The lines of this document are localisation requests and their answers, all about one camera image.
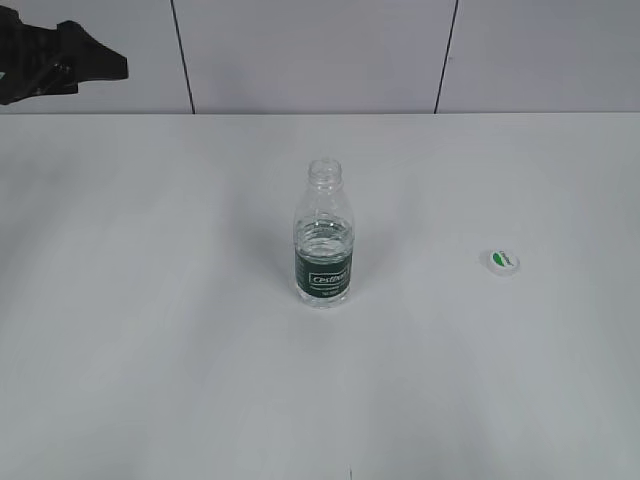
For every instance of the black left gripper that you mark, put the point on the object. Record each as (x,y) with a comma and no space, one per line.
(36,61)

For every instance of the clear Cestbon water bottle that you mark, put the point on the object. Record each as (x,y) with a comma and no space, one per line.
(323,236)

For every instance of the white green bottle cap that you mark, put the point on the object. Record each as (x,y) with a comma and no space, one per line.
(500,262)

